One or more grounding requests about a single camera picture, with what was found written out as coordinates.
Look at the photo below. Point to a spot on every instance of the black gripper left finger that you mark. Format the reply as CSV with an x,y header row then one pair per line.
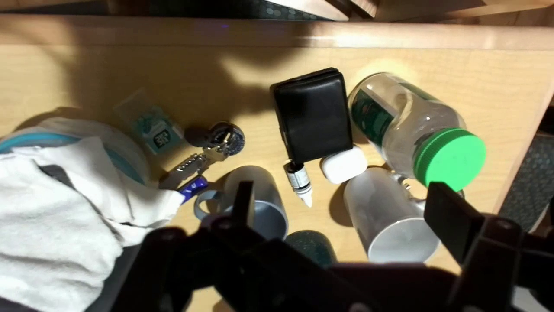
x,y
242,201

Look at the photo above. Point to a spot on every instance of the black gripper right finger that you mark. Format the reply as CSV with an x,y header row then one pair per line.
x,y
460,226

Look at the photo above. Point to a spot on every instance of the green bottle lid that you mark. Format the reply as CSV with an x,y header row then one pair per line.
x,y
452,160

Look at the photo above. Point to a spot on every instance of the clear plastic bottle green label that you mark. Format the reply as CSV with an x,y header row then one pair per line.
x,y
403,123

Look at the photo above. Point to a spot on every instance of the small white dropper bottle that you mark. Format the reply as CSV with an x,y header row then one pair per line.
x,y
298,181

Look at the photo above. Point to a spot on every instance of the grey ceramic mug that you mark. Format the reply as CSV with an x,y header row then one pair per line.
x,y
261,201

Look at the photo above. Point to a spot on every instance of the blue key tag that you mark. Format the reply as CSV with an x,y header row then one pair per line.
x,y
192,186

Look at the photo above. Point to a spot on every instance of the metal key bunch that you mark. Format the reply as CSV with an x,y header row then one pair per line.
x,y
216,144

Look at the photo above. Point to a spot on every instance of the white ceramic mug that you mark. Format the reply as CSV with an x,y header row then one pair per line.
x,y
386,217

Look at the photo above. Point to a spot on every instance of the black ribbed mat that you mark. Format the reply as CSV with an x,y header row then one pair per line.
x,y
530,184

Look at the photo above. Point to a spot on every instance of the dark teal round object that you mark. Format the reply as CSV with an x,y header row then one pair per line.
x,y
312,245

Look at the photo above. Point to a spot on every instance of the white earbuds case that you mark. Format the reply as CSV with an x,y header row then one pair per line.
x,y
343,165

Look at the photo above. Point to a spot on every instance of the clear green floss package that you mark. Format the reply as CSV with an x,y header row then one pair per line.
x,y
152,127

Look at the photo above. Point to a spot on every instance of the white towel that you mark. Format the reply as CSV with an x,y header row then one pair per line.
x,y
54,219

